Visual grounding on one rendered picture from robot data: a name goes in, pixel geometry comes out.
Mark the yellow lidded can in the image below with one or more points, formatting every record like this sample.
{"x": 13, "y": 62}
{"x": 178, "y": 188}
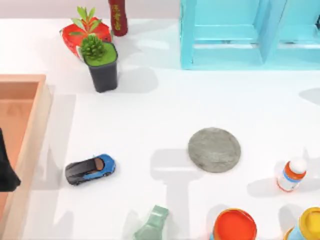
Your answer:
{"x": 306, "y": 225}

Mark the pale green bottle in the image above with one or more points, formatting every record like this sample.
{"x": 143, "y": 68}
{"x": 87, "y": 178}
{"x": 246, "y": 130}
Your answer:
{"x": 152, "y": 225}

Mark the white and orange bottle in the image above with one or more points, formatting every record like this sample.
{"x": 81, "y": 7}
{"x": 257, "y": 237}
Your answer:
{"x": 291, "y": 176}

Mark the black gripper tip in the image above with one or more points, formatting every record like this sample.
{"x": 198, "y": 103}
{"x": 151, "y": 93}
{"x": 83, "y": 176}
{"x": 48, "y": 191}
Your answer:
{"x": 6, "y": 172}

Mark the dark red bottle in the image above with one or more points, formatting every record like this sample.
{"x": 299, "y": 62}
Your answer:
{"x": 118, "y": 20}

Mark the salmon shallow box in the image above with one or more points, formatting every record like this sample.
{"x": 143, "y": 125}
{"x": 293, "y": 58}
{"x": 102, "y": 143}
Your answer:
{"x": 25, "y": 110}

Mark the light blue rack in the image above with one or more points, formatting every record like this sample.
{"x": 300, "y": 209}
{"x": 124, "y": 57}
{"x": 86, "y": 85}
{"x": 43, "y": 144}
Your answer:
{"x": 225, "y": 45}

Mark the black plant pot with succulent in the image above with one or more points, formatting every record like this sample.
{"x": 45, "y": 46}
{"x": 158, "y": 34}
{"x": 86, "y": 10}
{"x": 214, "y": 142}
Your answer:
{"x": 102, "y": 70}

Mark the grey round coaster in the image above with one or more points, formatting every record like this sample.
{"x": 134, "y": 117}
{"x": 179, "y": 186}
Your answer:
{"x": 214, "y": 153}

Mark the orange lidded can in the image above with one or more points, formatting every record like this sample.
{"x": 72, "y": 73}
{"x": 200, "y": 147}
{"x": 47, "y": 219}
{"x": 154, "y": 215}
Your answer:
{"x": 235, "y": 225}

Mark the red plant pot with leaves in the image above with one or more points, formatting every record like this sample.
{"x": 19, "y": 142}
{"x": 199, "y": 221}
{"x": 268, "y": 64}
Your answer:
{"x": 72, "y": 37}

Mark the blue and black toy car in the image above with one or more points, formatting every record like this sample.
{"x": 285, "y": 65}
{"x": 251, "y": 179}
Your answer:
{"x": 93, "y": 168}

